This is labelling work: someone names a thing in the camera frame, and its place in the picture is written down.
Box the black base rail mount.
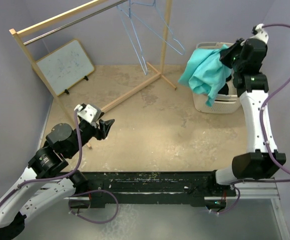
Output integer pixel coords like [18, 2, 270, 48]
[76, 171, 236, 208]

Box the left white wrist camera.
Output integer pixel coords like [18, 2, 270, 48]
[74, 103, 102, 127]

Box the wooden clothes rack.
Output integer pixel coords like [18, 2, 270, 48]
[9, 0, 178, 151]

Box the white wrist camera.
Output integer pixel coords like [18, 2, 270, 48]
[74, 103, 102, 127]
[250, 23, 269, 44]

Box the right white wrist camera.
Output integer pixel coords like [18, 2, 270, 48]
[250, 23, 269, 44]

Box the small whiteboard wooden frame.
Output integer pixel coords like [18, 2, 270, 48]
[37, 39, 95, 96]

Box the blue wire hanger of black shirt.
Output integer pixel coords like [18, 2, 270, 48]
[128, 0, 185, 56]

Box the blue wire hanger of teal shirt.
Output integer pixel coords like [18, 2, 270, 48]
[117, 0, 148, 75]

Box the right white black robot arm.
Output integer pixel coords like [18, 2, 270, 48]
[207, 38, 286, 196]

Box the black t shirt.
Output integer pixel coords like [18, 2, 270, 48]
[218, 76, 236, 96]

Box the teal t shirt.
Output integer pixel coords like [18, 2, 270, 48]
[178, 44, 231, 107]

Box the cream plastic laundry basket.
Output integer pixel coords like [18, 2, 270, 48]
[192, 41, 243, 115]

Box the aluminium frame rail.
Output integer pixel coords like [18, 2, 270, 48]
[34, 102, 290, 240]

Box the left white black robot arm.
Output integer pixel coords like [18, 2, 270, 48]
[0, 119, 115, 240]

